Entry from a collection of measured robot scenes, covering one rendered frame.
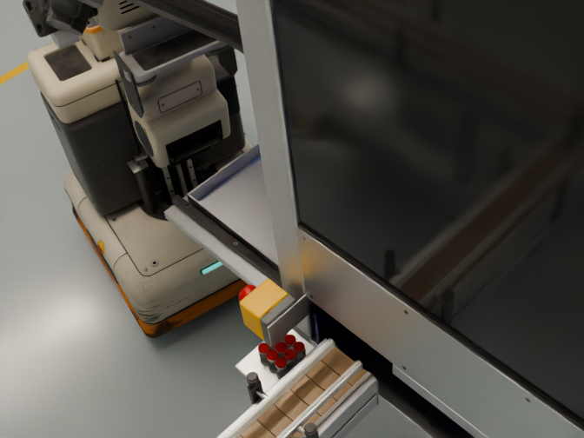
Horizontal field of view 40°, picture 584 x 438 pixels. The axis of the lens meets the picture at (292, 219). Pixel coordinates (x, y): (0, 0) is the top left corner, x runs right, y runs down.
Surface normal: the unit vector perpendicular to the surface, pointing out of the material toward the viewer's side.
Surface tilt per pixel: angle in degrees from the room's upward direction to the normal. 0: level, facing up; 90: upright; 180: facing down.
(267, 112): 90
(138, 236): 0
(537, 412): 90
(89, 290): 0
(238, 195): 0
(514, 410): 90
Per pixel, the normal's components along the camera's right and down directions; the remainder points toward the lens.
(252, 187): -0.09, -0.66
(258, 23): -0.71, 0.57
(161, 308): 0.52, 0.62
